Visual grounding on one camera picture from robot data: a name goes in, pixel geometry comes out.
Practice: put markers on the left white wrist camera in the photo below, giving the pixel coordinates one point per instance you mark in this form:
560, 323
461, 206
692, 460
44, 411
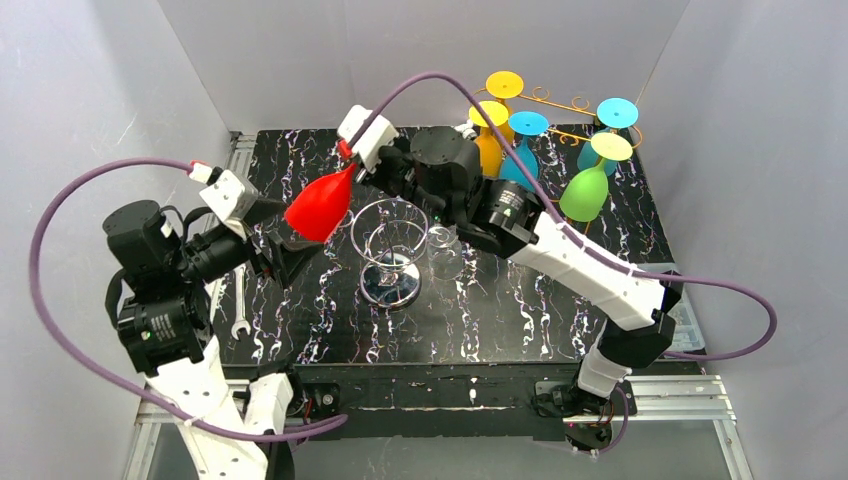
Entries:
230, 198

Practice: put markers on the clear plastic parts box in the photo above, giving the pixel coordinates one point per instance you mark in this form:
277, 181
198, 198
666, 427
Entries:
688, 336

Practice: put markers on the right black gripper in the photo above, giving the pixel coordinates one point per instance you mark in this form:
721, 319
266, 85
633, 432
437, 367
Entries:
382, 175

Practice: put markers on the red plastic wine glass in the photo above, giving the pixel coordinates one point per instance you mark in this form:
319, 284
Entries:
320, 208

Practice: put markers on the clear glass tumbler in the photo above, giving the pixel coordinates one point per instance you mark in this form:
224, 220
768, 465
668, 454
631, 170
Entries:
444, 252

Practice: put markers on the green plastic wine glass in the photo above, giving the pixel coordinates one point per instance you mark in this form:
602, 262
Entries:
586, 194

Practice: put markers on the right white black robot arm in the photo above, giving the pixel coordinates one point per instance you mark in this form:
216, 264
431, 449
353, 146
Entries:
439, 171

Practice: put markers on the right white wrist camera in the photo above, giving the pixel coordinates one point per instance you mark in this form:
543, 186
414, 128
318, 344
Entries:
381, 132

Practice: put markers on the orange wine glass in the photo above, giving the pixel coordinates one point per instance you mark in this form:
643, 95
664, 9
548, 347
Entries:
504, 85
490, 149

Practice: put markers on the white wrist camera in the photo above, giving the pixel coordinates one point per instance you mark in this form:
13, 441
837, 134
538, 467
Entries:
381, 132
230, 198

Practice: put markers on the silver round glass rack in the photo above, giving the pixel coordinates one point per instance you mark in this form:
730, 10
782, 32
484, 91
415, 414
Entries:
390, 236

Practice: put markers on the silver wrench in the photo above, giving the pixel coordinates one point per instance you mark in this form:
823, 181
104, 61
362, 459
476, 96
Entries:
241, 325

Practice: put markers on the blue wine glass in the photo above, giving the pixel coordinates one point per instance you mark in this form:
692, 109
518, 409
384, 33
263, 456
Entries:
614, 114

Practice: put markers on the white small fitting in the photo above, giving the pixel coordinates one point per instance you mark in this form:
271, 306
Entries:
467, 130

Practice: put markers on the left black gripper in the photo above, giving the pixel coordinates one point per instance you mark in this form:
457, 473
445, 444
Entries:
266, 245

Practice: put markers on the teal wine glass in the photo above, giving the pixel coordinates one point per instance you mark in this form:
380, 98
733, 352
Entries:
528, 125

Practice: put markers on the gold wire glass rack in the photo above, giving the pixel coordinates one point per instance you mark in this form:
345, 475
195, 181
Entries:
572, 123

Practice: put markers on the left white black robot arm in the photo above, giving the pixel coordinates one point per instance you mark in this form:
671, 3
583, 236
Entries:
160, 309

